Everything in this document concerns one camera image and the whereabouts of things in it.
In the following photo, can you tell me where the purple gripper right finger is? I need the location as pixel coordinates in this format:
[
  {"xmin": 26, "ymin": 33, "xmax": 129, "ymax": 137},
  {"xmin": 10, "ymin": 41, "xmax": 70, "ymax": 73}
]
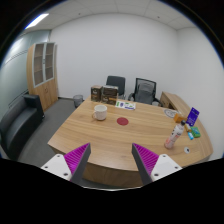
[{"xmin": 131, "ymin": 142, "xmax": 183, "ymax": 186}]

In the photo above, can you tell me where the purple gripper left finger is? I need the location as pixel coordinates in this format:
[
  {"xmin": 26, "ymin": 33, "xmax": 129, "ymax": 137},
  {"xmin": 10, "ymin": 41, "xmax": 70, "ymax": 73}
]
[{"xmin": 40, "ymin": 142, "xmax": 92, "ymax": 186}]

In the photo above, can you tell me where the plastic water bottle pink label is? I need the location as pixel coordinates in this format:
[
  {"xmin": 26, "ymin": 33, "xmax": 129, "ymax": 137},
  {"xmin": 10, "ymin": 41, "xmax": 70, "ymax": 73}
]
[{"xmin": 164, "ymin": 120, "xmax": 185, "ymax": 149}]

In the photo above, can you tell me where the small white round cap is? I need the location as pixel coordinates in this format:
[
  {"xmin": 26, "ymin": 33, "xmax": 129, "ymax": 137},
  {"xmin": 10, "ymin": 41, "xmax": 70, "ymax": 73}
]
[{"xmin": 184, "ymin": 147, "xmax": 190, "ymax": 154}]

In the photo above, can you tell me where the red round coaster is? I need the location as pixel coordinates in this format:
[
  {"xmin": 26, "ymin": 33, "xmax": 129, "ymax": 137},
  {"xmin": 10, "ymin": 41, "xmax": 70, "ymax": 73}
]
[{"xmin": 117, "ymin": 117, "xmax": 129, "ymax": 126}]

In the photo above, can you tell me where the blue small tube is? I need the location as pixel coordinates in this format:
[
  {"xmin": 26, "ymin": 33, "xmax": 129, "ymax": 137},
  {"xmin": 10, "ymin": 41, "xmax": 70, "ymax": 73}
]
[{"xmin": 187, "ymin": 132, "xmax": 194, "ymax": 140}]

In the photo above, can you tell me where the orange small box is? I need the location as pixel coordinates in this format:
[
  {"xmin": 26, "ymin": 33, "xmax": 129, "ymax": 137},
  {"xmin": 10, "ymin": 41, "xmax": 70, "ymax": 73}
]
[{"xmin": 174, "ymin": 113, "xmax": 187, "ymax": 123}]

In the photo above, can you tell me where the white ceramic mug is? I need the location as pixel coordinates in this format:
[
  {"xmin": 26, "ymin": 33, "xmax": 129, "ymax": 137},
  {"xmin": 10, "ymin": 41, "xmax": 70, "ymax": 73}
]
[{"xmin": 92, "ymin": 105, "xmax": 107, "ymax": 121}]

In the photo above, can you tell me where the round white plate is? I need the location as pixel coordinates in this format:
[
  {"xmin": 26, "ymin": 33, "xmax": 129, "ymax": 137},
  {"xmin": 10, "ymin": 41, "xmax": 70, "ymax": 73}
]
[{"xmin": 164, "ymin": 109, "xmax": 177, "ymax": 118}]

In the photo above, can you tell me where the green packet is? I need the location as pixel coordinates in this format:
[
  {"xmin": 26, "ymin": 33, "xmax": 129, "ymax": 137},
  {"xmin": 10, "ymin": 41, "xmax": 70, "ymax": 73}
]
[{"xmin": 191, "ymin": 127, "xmax": 201, "ymax": 138}]

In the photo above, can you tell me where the grey mesh waste bin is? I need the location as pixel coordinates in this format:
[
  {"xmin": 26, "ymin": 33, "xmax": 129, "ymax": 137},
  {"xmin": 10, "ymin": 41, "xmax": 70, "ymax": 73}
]
[{"xmin": 73, "ymin": 95, "xmax": 84, "ymax": 107}]

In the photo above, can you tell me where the white green leaflet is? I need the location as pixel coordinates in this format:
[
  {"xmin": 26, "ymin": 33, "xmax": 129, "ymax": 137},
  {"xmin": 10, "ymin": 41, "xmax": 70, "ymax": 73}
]
[{"xmin": 115, "ymin": 101, "xmax": 136, "ymax": 110}]

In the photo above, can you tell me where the wooden side desk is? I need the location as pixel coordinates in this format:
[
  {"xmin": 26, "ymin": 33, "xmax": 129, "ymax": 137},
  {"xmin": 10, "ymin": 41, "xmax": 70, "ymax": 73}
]
[{"xmin": 160, "ymin": 92, "xmax": 190, "ymax": 116}]

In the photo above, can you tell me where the purple card stand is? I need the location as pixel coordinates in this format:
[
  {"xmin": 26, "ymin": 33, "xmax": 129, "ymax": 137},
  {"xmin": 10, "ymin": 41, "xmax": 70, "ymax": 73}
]
[{"xmin": 186, "ymin": 107, "xmax": 200, "ymax": 126}]

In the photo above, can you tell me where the black leather sofa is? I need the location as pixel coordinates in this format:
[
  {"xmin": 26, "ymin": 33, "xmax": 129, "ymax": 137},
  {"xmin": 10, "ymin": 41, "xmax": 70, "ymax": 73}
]
[{"xmin": 0, "ymin": 94, "xmax": 44, "ymax": 160}]

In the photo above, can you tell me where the grey mesh office chair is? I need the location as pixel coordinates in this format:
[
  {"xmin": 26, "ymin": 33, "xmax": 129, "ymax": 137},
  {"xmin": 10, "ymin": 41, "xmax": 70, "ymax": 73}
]
[{"xmin": 128, "ymin": 78, "xmax": 159, "ymax": 105}]

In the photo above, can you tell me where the small brown box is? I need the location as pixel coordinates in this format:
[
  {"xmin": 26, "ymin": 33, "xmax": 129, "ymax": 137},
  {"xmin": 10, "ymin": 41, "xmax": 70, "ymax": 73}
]
[{"xmin": 91, "ymin": 85, "xmax": 102, "ymax": 102}]

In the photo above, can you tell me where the large brown box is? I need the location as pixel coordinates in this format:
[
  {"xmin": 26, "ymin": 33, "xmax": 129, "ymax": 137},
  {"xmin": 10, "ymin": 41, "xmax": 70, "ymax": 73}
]
[{"xmin": 101, "ymin": 85, "xmax": 118, "ymax": 105}]

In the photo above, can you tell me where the black office chair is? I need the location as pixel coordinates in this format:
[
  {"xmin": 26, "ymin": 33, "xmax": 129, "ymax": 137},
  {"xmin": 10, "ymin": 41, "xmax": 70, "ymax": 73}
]
[{"xmin": 106, "ymin": 75, "xmax": 126, "ymax": 98}]

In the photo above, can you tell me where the wooden glass-door cabinet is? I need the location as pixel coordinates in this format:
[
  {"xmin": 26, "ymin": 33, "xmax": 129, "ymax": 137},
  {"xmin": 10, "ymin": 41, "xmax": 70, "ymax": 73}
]
[{"xmin": 26, "ymin": 42, "xmax": 58, "ymax": 111}]

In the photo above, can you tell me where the ceiling light panel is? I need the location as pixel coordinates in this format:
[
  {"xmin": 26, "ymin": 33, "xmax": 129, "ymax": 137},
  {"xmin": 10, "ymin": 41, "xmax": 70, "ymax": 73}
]
[{"xmin": 24, "ymin": 13, "xmax": 49, "ymax": 29}]

